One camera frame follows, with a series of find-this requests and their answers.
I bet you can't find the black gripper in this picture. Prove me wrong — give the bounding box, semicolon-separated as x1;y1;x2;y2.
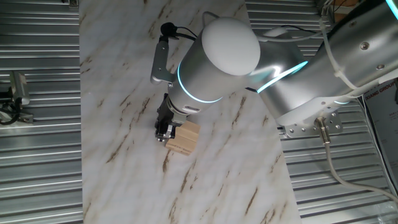
154;93;189;142

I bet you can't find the marble pattern table mat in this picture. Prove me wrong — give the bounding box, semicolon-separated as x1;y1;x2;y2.
79;0;302;224

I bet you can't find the printed white poster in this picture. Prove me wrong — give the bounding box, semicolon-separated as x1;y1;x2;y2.
363;80;398;194

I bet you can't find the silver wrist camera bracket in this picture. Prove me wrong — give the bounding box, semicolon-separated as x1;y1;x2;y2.
150;40;177;85

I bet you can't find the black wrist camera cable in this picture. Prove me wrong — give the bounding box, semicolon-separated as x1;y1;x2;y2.
175;26;198;41

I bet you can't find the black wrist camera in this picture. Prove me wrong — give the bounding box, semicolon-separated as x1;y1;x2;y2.
160;21;178;37

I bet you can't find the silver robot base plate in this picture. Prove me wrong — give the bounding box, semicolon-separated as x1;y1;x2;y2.
278;110;344;139

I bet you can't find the metal camera mount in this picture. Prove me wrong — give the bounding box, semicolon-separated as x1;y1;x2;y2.
0;110;34;125

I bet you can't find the black exterior camera cable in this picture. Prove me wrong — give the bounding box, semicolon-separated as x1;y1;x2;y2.
0;98;23;126

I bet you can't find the thick grey base cable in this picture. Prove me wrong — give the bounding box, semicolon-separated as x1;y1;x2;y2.
313;117;398;205

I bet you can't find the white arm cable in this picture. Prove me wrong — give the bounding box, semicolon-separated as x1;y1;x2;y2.
256;0;363;93

